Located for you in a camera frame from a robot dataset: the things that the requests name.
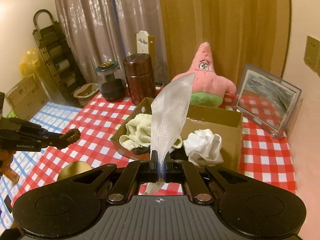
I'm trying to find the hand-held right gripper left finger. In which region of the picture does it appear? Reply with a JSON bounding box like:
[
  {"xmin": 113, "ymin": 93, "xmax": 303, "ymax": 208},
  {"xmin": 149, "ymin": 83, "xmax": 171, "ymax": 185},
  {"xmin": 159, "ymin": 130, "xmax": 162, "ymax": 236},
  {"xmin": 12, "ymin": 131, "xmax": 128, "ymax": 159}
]
[{"xmin": 66, "ymin": 150, "xmax": 158, "ymax": 205}]

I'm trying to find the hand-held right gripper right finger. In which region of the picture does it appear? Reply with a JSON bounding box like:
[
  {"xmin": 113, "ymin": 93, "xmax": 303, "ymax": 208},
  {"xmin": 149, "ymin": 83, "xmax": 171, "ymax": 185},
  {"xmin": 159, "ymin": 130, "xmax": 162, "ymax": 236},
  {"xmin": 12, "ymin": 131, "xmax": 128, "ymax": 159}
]
[{"xmin": 164, "ymin": 154, "xmax": 253, "ymax": 205}]

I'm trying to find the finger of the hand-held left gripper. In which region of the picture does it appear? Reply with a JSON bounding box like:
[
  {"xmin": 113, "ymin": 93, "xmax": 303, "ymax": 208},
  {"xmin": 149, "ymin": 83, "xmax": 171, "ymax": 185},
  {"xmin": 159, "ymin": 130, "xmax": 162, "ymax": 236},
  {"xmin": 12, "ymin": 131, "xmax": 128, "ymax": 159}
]
[
  {"xmin": 44, "ymin": 137, "xmax": 70, "ymax": 149},
  {"xmin": 41, "ymin": 127, "xmax": 62, "ymax": 139}
]

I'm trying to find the brown braided rope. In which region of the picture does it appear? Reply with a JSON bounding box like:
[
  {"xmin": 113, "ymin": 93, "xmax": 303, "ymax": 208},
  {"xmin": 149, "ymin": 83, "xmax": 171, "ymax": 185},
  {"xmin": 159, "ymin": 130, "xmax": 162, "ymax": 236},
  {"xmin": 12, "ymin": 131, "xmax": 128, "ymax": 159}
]
[{"xmin": 59, "ymin": 128, "xmax": 81, "ymax": 147}]

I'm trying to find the cream towel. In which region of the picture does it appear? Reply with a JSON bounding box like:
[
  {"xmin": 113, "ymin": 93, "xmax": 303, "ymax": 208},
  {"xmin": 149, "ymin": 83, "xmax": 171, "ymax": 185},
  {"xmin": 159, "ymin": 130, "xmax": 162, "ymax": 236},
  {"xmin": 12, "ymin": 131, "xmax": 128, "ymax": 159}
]
[{"xmin": 119, "ymin": 113, "xmax": 183, "ymax": 152}]

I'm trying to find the white paper tissue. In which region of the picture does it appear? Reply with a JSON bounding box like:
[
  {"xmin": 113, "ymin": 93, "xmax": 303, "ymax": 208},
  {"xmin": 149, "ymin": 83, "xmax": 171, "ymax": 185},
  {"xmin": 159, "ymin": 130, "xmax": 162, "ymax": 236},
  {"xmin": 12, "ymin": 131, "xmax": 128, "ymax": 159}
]
[{"xmin": 184, "ymin": 129, "xmax": 224, "ymax": 167}]

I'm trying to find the white mesh gauze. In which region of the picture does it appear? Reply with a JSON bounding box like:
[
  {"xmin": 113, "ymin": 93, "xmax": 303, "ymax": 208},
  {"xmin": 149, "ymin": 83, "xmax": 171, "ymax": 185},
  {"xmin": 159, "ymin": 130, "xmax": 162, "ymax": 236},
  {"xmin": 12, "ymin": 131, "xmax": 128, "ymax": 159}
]
[{"xmin": 145, "ymin": 73, "xmax": 195, "ymax": 195}]

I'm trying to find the brown cardboard box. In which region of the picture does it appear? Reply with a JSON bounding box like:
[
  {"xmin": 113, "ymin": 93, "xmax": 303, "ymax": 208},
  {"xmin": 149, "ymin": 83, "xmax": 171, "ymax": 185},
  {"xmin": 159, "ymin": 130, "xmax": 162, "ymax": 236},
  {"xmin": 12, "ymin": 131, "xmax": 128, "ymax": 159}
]
[{"xmin": 110, "ymin": 97, "xmax": 243, "ymax": 173}]

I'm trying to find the person's left hand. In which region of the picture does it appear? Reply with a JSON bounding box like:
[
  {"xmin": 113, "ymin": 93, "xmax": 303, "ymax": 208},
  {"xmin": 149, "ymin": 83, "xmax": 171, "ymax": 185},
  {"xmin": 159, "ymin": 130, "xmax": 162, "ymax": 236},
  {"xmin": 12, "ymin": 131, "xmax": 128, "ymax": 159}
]
[{"xmin": 0, "ymin": 150, "xmax": 20, "ymax": 183}]

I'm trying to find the blue checked bed sheet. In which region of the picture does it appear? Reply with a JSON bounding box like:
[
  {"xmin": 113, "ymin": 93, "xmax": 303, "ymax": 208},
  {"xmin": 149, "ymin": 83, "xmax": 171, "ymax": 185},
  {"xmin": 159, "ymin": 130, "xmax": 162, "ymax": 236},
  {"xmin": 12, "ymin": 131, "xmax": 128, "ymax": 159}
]
[{"xmin": 0, "ymin": 100, "xmax": 83, "ymax": 230}]

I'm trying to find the nut jar with gold lid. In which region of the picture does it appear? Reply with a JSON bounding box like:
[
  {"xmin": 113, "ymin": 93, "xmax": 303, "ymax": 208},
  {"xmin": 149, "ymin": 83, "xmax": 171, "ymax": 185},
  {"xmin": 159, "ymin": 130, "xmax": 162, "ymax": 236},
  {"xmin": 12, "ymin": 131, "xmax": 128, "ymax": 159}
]
[{"xmin": 57, "ymin": 162, "xmax": 94, "ymax": 182}]

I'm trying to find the cardboard carton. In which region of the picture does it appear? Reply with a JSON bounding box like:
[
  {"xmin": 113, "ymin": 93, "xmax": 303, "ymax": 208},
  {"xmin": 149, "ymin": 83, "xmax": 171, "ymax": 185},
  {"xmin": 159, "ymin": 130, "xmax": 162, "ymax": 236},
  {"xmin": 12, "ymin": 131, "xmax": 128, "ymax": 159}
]
[{"xmin": 5, "ymin": 74, "xmax": 48, "ymax": 120}]

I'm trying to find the red checked tablecloth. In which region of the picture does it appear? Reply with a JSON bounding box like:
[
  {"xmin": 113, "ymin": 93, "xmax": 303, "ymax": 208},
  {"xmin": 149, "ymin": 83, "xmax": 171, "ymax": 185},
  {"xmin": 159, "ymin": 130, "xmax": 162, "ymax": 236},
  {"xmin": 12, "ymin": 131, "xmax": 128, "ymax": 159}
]
[{"xmin": 32, "ymin": 81, "xmax": 298, "ymax": 198}]

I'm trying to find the woven floor basket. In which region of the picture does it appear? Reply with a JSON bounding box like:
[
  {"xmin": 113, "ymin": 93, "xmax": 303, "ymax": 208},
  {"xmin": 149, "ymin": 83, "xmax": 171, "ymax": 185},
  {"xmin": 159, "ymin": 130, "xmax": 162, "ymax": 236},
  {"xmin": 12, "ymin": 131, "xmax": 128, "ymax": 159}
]
[{"xmin": 73, "ymin": 82, "xmax": 99, "ymax": 108}]

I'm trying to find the small black object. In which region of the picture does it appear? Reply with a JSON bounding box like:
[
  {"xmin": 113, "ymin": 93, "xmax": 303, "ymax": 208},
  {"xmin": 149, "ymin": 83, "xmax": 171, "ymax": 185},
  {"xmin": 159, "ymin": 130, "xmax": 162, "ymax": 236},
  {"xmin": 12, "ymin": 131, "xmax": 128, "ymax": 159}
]
[{"xmin": 4, "ymin": 194, "xmax": 13, "ymax": 212}]

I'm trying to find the yellow plastic bag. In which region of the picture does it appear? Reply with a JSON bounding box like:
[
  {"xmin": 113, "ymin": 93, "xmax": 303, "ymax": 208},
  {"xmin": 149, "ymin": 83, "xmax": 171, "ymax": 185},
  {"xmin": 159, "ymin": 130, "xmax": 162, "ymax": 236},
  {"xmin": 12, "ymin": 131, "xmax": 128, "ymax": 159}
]
[{"xmin": 19, "ymin": 47, "xmax": 42, "ymax": 79}]

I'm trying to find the dark glass jar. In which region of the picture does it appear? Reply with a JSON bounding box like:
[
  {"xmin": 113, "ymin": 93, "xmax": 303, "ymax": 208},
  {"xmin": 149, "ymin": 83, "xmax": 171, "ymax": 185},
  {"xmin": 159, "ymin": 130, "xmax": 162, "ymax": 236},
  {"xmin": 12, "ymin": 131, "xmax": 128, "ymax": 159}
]
[{"xmin": 94, "ymin": 61, "xmax": 126, "ymax": 102}]

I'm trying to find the black folding rack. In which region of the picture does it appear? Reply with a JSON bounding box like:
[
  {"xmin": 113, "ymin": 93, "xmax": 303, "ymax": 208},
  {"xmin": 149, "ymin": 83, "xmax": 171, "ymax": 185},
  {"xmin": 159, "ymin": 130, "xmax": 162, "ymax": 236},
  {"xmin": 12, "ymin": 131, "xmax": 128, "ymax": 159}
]
[{"xmin": 32, "ymin": 9, "xmax": 87, "ymax": 90}]

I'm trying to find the brown cylindrical canister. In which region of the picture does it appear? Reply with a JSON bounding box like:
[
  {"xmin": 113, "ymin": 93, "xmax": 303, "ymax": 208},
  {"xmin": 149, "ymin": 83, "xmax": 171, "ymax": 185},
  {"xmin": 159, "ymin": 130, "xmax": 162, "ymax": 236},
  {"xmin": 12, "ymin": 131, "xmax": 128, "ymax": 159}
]
[{"xmin": 123, "ymin": 53, "xmax": 157, "ymax": 106}]

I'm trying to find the pink starfish plush toy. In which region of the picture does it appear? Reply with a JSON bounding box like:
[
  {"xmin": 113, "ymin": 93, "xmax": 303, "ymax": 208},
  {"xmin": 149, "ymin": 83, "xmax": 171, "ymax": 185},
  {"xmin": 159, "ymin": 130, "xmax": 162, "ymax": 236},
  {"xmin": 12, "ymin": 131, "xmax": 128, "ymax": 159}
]
[{"xmin": 172, "ymin": 42, "xmax": 237, "ymax": 108}]

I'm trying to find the beige sheer curtain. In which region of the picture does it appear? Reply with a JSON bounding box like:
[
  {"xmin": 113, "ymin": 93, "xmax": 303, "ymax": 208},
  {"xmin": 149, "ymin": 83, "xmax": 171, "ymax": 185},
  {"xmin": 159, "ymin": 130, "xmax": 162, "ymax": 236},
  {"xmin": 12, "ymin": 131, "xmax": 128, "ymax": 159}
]
[
  {"xmin": 111, "ymin": 0, "xmax": 167, "ymax": 80},
  {"xmin": 51, "ymin": 0, "xmax": 125, "ymax": 83}
]

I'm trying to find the wooden wardrobe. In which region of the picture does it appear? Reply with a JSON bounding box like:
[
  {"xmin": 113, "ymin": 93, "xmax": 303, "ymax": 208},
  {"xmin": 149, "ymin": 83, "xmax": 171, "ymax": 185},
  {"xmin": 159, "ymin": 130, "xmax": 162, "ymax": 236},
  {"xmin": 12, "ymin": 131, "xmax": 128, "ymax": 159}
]
[{"xmin": 156, "ymin": 0, "xmax": 293, "ymax": 85}]

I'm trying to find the clear picture frame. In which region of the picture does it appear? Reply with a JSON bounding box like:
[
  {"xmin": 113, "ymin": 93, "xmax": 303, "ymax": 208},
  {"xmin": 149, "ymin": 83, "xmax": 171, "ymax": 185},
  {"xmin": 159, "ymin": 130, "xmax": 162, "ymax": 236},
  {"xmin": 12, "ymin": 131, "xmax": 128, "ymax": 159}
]
[{"xmin": 231, "ymin": 64, "xmax": 302, "ymax": 138}]

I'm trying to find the beige wall socket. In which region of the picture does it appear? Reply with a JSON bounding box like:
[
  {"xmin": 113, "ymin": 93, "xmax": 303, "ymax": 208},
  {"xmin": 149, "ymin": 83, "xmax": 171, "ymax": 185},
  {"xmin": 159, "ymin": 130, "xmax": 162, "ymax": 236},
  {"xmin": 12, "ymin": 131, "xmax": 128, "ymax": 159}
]
[{"xmin": 304, "ymin": 35, "xmax": 320, "ymax": 78}]

